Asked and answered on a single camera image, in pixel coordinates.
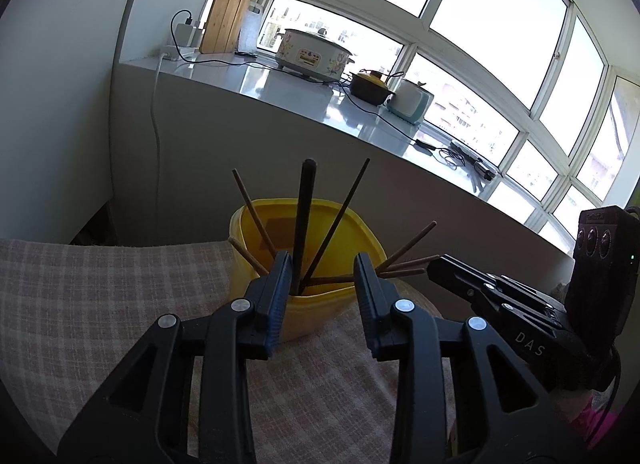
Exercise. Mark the white windowsill counter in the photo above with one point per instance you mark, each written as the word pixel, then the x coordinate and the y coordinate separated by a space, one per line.
pixel 280 89

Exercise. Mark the white charger plug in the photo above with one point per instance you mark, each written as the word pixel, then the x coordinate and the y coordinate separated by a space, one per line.
pixel 189 35

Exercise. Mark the pink checked tablecloth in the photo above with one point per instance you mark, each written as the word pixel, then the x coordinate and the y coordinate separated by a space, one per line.
pixel 100 284

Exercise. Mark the dark long appliance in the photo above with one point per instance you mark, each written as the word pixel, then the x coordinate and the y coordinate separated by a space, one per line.
pixel 477 164

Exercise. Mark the dark clay pot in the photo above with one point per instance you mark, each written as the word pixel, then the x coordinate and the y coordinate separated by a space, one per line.
pixel 367 91

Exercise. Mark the yellow plastic container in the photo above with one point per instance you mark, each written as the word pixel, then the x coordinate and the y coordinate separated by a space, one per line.
pixel 320 314

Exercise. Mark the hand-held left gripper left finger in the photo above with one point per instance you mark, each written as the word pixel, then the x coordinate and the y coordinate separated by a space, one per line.
pixel 281 304

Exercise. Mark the translucent plastic container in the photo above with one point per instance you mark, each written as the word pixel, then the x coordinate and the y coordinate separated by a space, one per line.
pixel 250 29

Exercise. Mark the pink clothing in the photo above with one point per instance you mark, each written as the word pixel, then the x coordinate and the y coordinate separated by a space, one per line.
pixel 597 424

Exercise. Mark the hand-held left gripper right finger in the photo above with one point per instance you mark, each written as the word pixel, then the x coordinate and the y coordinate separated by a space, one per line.
pixel 362 294

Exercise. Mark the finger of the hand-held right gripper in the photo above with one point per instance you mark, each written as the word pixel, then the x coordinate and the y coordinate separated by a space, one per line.
pixel 535 301
pixel 460 279

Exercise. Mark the black power adapter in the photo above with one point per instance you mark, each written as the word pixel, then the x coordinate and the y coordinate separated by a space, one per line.
pixel 425 145

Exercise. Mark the black chopstick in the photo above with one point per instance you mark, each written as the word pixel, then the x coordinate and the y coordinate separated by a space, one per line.
pixel 344 209
pixel 305 214

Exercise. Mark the floral white electric pot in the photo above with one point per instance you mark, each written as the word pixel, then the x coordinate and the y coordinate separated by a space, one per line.
pixel 310 56

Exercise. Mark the white window frame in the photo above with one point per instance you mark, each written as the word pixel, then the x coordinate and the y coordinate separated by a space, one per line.
pixel 350 4

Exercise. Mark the teal and white appliance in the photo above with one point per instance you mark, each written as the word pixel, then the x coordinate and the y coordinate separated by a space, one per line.
pixel 407 104

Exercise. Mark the white power strip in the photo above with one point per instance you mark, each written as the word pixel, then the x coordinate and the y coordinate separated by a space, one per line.
pixel 175 53

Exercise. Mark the small black device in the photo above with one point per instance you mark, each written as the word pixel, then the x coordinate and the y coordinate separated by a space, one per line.
pixel 246 53

